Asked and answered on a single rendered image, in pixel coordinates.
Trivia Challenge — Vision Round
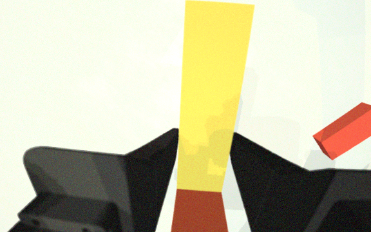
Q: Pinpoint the yellow bar with orange block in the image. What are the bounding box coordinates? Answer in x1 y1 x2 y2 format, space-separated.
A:
171 0 255 232

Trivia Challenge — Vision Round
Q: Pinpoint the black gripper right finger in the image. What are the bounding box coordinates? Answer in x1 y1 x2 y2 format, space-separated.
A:
229 132 371 232

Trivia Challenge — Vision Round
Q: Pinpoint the orange-red rectangular block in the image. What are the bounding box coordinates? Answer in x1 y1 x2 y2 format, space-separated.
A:
313 102 371 160

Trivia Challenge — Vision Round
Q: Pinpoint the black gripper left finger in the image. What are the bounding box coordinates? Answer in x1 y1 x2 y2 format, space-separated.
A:
23 128 179 232

